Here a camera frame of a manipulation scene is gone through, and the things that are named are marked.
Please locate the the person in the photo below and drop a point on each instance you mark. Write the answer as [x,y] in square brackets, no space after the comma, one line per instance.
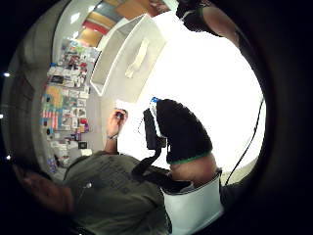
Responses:
[107,196]

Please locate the white bottle with blue cap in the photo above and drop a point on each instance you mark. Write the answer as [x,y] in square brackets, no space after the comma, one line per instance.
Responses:
[154,103]

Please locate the dark wrist band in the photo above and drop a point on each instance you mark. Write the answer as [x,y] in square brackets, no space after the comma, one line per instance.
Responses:
[113,137]

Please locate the small black object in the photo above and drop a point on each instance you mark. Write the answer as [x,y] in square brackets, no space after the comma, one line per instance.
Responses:
[120,115]

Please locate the white item in box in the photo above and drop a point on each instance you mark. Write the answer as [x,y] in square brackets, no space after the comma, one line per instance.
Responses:
[138,60]

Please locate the white open box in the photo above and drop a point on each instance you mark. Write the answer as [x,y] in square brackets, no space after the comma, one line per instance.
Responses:
[130,55]

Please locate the wall of colourful cards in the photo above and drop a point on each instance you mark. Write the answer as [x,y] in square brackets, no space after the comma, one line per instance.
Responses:
[67,98]

